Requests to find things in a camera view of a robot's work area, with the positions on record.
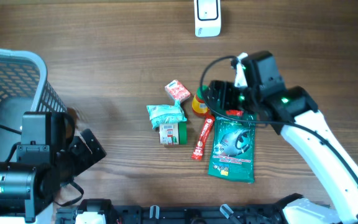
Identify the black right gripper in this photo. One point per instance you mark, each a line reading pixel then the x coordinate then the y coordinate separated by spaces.
pixel 217 88

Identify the red tissue pack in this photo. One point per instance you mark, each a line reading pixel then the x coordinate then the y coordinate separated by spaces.
pixel 177 91

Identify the mint green wipes packet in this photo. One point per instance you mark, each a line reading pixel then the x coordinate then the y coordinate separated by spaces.
pixel 166 114

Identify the jar with green lid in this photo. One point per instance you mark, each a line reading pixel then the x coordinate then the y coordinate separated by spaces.
pixel 173 134

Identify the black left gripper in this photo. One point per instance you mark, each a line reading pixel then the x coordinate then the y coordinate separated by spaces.
pixel 86 158

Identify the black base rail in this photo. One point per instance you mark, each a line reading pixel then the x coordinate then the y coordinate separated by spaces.
pixel 103 211

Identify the red coffee stick sachet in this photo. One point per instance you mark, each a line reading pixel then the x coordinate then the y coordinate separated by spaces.
pixel 201 143

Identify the green gloves packet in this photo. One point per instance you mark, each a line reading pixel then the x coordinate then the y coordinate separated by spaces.
pixel 232 154

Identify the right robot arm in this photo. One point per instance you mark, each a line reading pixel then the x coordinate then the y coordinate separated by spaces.
pixel 295 116

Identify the grey plastic basket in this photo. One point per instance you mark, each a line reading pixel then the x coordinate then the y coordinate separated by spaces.
pixel 23 87

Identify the white barcode scanner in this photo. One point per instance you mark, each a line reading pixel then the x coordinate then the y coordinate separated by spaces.
pixel 208 20

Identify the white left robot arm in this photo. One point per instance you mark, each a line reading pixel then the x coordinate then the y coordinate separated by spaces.
pixel 46 160

